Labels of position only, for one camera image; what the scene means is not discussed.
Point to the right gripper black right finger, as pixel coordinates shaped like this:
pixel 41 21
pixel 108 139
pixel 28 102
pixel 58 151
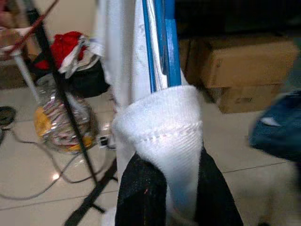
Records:
pixel 216 200

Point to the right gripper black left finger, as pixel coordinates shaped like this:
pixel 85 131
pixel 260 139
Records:
pixel 141 200

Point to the white t-shirt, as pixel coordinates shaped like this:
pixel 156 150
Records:
pixel 164 131

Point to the blue plastic hanger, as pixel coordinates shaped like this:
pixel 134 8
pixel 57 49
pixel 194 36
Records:
pixel 172 58

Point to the red plastic hanger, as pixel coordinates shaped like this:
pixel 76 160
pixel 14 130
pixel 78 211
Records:
pixel 30 28

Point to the white power strip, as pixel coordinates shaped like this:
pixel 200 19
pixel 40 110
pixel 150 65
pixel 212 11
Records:
pixel 104 142

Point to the blue denim garment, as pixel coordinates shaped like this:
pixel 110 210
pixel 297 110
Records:
pixel 279 131

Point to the small printed cardboard box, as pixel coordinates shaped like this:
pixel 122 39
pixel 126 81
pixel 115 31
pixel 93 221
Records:
pixel 254 99

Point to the clear bag of snacks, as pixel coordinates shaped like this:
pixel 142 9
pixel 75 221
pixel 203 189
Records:
pixel 54 131

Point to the black laundry bag with clothes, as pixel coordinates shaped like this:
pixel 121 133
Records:
pixel 91 82

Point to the large plain cardboard box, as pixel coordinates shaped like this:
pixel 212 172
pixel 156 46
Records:
pixel 247 63

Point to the white plastic pole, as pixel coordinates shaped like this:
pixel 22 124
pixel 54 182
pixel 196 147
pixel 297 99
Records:
pixel 26 75

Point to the black desk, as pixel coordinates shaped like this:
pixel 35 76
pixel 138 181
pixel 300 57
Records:
pixel 235 16

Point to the black clothes rack frame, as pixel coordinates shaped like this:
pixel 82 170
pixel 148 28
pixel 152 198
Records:
pixel 71 113

